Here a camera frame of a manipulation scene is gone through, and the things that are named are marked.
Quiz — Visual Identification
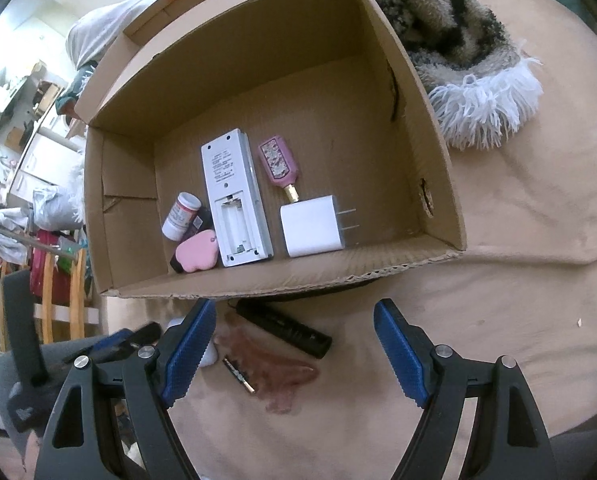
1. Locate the white plug charger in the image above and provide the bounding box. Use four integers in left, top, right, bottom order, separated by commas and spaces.
279, 194, 358, 258

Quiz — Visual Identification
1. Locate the red bag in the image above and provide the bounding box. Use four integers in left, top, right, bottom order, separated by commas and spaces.
30, 230, 59, 306

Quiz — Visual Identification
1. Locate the yellow wooden chair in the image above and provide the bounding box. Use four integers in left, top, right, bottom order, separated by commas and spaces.
0, 247, 102, 348

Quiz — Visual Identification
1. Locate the white earbuds case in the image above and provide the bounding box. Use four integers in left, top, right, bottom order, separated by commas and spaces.
167, 316, 220, 369

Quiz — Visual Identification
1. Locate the white remote control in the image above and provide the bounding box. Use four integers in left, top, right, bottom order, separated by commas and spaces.
200, 128, 274, 267

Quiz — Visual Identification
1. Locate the pink translucent gua sha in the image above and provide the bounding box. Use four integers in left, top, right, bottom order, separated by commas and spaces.
213, 327, 321, 413

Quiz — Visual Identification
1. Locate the pink heart-shaped gadget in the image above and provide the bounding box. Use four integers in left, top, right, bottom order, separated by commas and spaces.
175, 229, 219, 273

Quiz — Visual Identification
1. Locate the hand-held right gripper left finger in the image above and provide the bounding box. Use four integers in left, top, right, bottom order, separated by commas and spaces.
33, 298, 217, 480

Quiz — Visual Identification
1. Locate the pink patterned perfume bottle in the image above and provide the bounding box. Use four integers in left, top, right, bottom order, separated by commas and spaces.
257, 135, 302, 204

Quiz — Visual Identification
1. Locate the white kitchen base cabinet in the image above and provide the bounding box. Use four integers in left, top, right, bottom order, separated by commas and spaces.
6, 132, 86, 196

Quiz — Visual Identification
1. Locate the black gold battery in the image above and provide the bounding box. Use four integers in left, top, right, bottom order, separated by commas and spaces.
222, 355, 256, 395

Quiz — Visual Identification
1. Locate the black tube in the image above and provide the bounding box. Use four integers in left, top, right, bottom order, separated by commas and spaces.
236, 300, 333, 359

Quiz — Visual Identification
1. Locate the grey laundry bag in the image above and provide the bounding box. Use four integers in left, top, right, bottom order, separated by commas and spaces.
31, 172, 86, 231

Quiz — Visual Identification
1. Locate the shaggy patterned fringed blanket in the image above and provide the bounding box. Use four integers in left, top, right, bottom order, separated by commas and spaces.
353, 0, 544, 151

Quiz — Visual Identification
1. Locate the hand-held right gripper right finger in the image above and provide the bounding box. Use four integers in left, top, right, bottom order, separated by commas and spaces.
373, 298, 559, 480

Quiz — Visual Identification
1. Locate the brown cardboard box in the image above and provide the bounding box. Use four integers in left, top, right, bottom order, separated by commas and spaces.
73, 0, 468, 301

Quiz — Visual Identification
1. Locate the white pill bottle pink label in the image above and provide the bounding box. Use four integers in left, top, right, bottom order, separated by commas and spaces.
162, 192, 202, 241

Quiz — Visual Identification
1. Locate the black rectangular device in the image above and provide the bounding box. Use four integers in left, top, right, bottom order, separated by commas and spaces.
170, 205, 214, 273

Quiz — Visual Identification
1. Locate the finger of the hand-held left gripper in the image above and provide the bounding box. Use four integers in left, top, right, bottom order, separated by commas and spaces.
131, 322, 162, 348
61, 328, 135, 365

